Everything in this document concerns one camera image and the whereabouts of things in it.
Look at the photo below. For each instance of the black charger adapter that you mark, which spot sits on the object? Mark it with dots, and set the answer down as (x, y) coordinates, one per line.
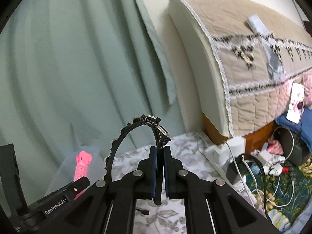
(232, 174)

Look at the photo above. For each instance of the white power strip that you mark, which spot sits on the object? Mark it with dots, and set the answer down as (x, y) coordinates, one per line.
(220, 156)

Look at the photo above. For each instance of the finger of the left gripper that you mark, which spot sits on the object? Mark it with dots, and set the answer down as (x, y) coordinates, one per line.
(71, 190)

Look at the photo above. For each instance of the white remote control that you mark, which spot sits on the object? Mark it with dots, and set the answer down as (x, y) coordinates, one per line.
(257, 26)

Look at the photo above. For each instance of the white padded headboard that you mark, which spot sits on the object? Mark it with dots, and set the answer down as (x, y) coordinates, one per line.
(206, 66)

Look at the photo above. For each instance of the green floral bedsheet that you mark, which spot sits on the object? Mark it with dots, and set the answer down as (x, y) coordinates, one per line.
(288, 195)

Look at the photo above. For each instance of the dark round speaker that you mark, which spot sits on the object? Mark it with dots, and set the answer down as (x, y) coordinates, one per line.
(294, 148)

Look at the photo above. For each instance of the white smartphone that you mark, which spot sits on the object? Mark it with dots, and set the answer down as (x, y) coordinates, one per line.
(296, 103)

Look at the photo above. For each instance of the beige quilted lace cover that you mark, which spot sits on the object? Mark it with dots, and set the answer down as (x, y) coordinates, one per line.
(259, 68)

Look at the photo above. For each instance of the floral white table cloth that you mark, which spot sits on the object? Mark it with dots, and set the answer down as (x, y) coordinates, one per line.
(168, 216)

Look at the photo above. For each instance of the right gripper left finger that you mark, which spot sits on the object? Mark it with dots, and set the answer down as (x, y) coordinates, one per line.
(109, 207)

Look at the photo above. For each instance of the green curtain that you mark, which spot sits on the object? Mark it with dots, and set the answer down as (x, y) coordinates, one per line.
(74, 72)

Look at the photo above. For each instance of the blue pillow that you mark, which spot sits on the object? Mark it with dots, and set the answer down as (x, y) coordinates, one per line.
(303, 129)

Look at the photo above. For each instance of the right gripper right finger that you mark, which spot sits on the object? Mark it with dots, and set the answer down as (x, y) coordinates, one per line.
(211, 207)

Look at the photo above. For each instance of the pink hair roller clip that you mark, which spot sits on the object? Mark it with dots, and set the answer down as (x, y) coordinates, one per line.
(83, 160)

